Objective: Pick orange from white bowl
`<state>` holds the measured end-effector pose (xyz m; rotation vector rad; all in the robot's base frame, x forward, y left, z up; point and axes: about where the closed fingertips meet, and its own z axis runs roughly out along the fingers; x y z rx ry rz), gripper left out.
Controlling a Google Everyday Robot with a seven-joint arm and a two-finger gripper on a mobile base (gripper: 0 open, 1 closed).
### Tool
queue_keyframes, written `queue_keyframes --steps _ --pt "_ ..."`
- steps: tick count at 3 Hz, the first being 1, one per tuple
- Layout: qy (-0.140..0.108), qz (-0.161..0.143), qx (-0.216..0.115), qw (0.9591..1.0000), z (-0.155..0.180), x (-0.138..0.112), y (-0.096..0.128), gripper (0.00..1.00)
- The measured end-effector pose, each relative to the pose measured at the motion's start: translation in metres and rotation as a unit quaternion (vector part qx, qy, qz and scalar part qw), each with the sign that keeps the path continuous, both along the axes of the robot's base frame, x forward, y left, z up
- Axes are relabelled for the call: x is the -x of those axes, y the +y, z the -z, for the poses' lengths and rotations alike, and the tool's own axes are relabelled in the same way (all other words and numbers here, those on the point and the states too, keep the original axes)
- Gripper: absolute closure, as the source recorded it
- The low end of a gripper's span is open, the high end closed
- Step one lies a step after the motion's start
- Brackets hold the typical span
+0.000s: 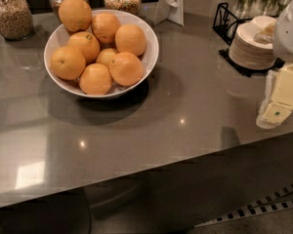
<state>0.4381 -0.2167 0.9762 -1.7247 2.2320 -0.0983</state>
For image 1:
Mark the black wire rack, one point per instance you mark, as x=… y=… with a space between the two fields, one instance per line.
x=225 y=25

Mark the black white striped tape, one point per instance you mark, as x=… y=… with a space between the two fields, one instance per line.
x=278 y=201

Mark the small orange in centre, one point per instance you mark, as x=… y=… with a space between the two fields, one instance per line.
x=105 y=55

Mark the stack of white plates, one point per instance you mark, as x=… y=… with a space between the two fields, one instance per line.
x=245 y=51

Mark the white folded card stand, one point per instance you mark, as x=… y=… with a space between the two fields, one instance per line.
x=172 y=10

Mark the napkin on plates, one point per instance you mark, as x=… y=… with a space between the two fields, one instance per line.
x=265 y=36

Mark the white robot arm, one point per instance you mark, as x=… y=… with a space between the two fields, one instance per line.
x=278 y=103

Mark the orange front bottom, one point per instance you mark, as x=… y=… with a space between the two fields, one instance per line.
x=95 y=80

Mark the clear glass tumbler left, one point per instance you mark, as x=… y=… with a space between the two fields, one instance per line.
x=244 y=9

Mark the glass jar of grains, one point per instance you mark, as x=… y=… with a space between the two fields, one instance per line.
x=15 y=19

